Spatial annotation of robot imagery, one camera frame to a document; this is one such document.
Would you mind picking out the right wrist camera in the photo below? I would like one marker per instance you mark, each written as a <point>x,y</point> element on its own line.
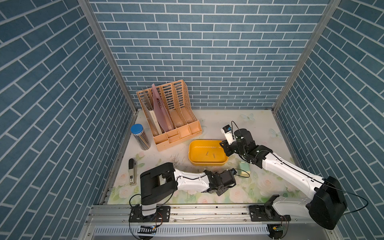
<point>228,133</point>

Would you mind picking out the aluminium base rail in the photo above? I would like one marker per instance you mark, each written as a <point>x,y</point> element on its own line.
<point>199,222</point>

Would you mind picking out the purple folder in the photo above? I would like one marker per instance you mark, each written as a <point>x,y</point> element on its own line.
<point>160,111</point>

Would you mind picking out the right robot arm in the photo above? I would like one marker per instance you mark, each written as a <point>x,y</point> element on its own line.
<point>324,201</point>

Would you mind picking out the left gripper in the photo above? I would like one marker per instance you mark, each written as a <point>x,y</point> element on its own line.
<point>223,190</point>

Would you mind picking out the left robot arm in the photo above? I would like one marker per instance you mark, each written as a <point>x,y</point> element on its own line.
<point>163,181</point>

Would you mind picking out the beige file book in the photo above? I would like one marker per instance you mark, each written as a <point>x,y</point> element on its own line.
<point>155,122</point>

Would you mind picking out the peach desk file organizer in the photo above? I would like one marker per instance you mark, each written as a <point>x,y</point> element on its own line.
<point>176,98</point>

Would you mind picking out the green eraser box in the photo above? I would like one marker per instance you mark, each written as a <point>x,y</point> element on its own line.
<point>245,167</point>

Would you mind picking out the black silver stapler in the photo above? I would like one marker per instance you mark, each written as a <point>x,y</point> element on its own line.
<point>132,171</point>

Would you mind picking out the yellow plastic storage box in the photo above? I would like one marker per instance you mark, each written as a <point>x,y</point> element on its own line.
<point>198,150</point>

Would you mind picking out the blue-lid pencil tube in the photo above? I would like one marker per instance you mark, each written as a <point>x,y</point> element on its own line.
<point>139,133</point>

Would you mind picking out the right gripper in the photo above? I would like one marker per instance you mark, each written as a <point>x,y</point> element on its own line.
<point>225,147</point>

